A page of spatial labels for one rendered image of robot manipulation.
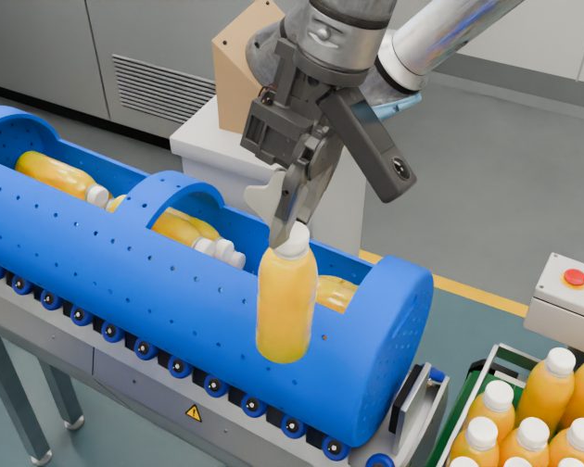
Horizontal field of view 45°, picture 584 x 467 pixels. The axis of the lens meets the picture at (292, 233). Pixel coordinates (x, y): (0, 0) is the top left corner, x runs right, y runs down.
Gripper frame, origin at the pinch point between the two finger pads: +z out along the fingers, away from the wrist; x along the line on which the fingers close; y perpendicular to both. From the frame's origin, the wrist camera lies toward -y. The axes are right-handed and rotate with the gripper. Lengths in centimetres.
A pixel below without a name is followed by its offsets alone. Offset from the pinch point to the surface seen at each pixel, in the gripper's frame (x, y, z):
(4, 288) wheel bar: -15, 58, 59
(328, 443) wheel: -14.6, -12.1, 41.9
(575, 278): -49, -31, 15
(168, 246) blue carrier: -12.4, 22.0, 23.4
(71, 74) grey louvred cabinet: -169, 185, 114
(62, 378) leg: -48, 68, 124
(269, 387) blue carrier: -8.3, -1.8, 31.8
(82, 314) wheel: -15, 38, 51
